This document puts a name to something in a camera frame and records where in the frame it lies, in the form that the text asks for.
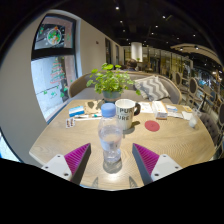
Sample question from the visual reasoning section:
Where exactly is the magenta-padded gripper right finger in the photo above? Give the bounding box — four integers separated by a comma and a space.
132, 143, 184, 186

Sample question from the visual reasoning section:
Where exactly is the white paper napkin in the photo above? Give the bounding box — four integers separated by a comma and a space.
181, 110, 194, 121

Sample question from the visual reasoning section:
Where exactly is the green potted plant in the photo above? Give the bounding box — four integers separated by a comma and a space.
86, 62, 142, 103

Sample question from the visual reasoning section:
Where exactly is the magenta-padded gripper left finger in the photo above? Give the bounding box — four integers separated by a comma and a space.
41, 143, 92, 186

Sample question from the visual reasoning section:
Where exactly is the white mug with black handle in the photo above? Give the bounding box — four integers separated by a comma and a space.
114, 98, 142, 131

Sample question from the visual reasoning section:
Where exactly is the clear plastic cup with straw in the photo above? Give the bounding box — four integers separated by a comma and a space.
187, 107, 204, 129

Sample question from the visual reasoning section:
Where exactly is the person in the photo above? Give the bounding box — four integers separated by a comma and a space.
124, 58, 139, 72

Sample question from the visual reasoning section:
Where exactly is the silver blister pack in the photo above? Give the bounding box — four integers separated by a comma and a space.
65, 117, 77, 129

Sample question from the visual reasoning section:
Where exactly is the white printed leaflet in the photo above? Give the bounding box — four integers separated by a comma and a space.
166, 110, 185, 120

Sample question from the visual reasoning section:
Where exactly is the white and orange box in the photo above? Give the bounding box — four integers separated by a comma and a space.
151, 100, 169, 121

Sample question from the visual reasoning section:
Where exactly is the white and blue packet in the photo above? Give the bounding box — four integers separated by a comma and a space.
165, 104, 179, 113

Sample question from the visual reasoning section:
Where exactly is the blue tissue pack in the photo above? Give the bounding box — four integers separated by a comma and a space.
68, 105, 86, 118

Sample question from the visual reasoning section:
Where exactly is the group of wooden dining chairs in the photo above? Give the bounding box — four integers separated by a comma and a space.
171, 69, 224, 114

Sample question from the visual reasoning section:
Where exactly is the white and green tube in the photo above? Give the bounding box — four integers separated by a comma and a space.
73, 113, 102, 121

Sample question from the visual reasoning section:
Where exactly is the grey zigzag striped pillow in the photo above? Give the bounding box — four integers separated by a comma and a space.
133, 75, 171, 102

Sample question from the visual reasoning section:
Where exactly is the flat round red coaster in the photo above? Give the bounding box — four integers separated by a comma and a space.
144, 119, 161, 133

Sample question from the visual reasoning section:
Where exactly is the clear bottle with blue cap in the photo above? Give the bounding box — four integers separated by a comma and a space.
97, 102, 124, 165

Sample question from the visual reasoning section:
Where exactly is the grey curved sofa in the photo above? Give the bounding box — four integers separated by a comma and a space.
68, 70, 184, 105

